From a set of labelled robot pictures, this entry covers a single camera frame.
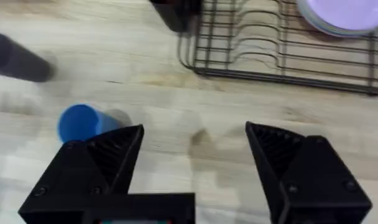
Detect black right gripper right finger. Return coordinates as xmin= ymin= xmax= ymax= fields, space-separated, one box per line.
xmin=245 ymin=121 xmax=373 ymax=224

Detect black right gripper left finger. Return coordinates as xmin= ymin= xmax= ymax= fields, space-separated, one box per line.
xmin=17 ymin=124 xmax=145 ymax=224

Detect bright blue plastic cup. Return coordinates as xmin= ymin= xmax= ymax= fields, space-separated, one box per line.
xmin=57 ymin=103 xmax=125 ymax=144

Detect dark navy plastic cup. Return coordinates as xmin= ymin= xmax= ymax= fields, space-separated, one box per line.
xmin=0 ymin=32 xmax=57 ymax=83

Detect lilac plate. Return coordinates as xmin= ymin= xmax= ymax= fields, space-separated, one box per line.
xmin=296 ymin=0 xmax=378 ymax=37

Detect black wire dish rack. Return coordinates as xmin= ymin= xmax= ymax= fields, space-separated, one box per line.
xmin=177 ymin=0 xmax=378 ymax=96

